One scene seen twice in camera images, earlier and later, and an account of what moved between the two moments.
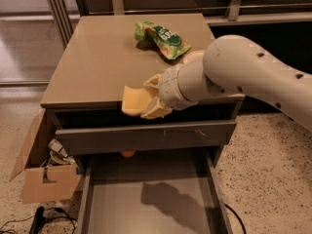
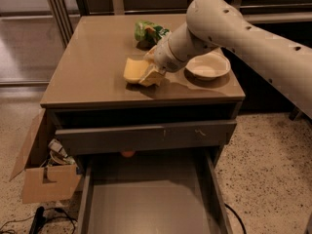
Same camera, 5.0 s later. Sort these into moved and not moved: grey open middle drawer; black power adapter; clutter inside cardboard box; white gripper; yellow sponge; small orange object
Moved: yellow sponge; white gripper
Not moved: black power adapter; grey open middle drawer; clutter inside cardboard box; small orange object
